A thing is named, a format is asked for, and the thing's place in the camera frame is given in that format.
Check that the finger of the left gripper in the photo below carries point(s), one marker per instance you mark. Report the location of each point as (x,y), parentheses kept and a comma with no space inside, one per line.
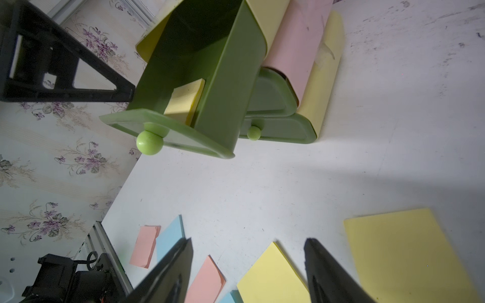
(39,61)

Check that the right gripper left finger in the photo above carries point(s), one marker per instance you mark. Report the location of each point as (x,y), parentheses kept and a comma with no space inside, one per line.
(168,281)

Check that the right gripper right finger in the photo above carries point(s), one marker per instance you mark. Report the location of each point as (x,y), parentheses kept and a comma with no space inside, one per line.
(327,281)

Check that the yellow sticky pad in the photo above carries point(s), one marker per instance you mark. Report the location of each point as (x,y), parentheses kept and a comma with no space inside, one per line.
(272,278)
(184,101)
(405,257)

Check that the green top drawer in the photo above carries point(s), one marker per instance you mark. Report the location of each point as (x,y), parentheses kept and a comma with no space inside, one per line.
(229,68)

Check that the green drawer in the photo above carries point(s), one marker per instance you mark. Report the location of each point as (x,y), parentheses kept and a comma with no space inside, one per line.
(229,68)
(289,129)
(272,96)

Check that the yellow green drawer cabinet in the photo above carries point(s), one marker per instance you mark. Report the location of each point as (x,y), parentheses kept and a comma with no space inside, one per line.
(303,40)

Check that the pink sticky pad middle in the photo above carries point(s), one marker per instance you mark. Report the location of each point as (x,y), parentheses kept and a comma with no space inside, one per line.
(207,285)

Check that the pink sticky pad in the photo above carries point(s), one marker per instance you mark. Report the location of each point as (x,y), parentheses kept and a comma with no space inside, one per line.
(144,246)
(207,285)

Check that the pink sticky pad left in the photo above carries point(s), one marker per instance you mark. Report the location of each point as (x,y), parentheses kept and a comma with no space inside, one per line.
(144,246)

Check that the blue sticky pad left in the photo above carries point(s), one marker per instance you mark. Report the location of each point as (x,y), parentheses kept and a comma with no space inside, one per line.
(169,237)

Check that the blue sticky pad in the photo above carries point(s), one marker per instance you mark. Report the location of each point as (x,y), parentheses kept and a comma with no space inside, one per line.
(232,297)
(169,237)

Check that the blue sticky pad middle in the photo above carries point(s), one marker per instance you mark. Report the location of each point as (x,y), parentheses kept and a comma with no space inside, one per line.
(232,297)

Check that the green middle drawer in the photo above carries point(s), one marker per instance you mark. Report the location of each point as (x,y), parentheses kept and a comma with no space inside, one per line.
(272,96)

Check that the green bottom drawer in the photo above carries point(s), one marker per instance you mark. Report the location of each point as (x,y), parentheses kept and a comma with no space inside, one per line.
(289,129)

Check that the aluminium front rail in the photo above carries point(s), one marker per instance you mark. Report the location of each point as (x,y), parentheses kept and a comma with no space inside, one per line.
(98,241)

